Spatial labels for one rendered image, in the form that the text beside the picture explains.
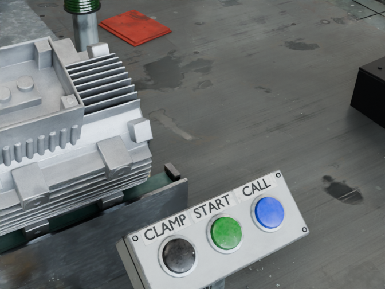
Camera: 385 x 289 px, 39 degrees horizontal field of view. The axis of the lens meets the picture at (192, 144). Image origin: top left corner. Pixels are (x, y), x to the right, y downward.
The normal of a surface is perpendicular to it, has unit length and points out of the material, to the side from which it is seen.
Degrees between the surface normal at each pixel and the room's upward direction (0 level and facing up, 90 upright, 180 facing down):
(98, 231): 90
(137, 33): 2
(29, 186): 23
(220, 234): 37
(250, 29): 0
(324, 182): 0
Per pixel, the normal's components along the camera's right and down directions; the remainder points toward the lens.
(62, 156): 0.49, 0.25
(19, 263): 0.54, 0.54
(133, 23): 0.00, -0.77
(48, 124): 0.46, 0.81
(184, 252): 0.36, -0.32
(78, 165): 0.22, -0.50
